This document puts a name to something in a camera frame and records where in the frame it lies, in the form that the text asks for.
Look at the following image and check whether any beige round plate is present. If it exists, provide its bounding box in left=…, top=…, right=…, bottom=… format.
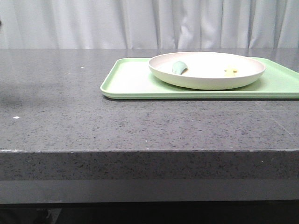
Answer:
left=149, top=52, right=266, bottom=90

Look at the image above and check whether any green plastic spoon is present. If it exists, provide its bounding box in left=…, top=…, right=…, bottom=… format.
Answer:
left=172, top=61, right=188, bottom=75

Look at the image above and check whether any light green serving tray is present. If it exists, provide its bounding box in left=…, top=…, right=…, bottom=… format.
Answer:
left=100, top=57, right=299, bottom=99

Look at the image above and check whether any yellow plastic fork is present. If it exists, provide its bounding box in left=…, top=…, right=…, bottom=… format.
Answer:
left=224, top=66, right=238, bottom=77

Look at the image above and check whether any white pleated curtain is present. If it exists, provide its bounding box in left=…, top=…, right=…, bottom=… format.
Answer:
left=0, top=0, right=299, bottom=49

